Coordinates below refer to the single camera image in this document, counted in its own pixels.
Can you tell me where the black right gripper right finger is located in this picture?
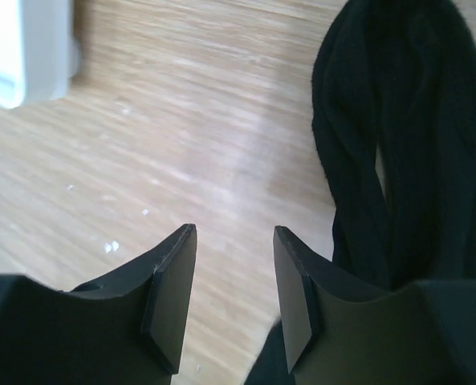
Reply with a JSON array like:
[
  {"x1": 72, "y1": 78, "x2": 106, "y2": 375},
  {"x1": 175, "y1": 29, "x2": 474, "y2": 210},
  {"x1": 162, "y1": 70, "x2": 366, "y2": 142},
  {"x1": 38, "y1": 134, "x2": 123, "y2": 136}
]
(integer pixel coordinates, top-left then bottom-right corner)
[{"x1": 274, "y1": 226, "x2": 476, "y2": 384}]

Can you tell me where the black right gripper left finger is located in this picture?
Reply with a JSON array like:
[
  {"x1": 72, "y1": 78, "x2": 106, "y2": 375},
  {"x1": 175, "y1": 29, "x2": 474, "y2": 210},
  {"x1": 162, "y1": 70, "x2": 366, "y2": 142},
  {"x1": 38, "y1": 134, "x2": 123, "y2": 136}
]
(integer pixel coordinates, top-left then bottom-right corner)
[{"x1": 0, "y1": 224, "x2": 197, "y2": 384}]

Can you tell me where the black tank top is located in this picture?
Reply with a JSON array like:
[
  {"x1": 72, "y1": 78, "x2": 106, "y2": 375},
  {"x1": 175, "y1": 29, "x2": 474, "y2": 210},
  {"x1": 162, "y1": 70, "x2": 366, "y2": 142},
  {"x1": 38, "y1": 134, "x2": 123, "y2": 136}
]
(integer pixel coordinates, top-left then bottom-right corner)
[{"x1": 246, "y1": 1, "x2": 476, "y2": 384}]

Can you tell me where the large white paper scrap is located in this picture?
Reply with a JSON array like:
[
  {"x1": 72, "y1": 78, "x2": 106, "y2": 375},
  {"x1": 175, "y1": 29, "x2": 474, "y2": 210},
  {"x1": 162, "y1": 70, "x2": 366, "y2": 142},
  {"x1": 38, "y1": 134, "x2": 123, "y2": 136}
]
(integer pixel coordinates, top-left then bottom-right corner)
[{"x1": 104, "y1": 241, "x2": 120, "y2": 253}]

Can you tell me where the white plastic tray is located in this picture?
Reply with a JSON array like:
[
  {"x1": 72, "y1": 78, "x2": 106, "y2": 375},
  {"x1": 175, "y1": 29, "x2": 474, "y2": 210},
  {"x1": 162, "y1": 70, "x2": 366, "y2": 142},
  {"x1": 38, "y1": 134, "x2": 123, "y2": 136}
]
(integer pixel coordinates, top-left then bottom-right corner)
[{"x1": 0, "y1": 0, "x2": 81, "y2": 109}]

